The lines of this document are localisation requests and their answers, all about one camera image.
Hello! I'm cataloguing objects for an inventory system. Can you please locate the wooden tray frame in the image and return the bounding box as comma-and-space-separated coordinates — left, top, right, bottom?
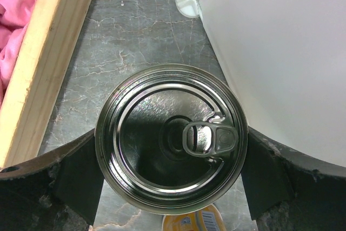
1, 0, 91, 168

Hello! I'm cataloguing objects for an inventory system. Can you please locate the pink crumpled cloth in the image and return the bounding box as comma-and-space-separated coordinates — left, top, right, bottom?
1, 0, 36, 101

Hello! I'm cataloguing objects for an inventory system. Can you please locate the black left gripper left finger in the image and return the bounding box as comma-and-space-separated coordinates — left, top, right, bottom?
1, 130, 104, 230

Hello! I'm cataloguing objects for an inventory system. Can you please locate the blue white label can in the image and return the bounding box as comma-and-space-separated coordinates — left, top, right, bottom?
95, 64, 249, 215

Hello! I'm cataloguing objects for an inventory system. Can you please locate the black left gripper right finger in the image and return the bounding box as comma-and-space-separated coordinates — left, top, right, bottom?
242, 128, 345, 230

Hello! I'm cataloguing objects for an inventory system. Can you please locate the white cube cabinet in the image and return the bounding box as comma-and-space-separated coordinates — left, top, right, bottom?
175, 0, 346, 167

